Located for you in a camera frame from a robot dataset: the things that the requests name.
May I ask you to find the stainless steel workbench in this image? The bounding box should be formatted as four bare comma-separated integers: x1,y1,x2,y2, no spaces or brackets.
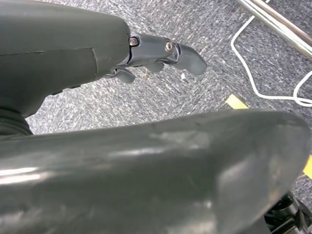
235,0,312,62

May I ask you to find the yellow floor tape outline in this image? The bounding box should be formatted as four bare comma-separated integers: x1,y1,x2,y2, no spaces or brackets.
225,94,312,180

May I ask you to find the white power strip cable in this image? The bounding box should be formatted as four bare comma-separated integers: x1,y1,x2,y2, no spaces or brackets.
230,0,312,107

